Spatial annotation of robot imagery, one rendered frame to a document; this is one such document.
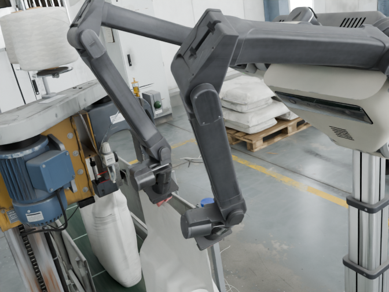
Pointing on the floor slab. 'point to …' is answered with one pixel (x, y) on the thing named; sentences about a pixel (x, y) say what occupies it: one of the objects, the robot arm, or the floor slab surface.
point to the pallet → (254, 142)
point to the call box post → (217, 267)
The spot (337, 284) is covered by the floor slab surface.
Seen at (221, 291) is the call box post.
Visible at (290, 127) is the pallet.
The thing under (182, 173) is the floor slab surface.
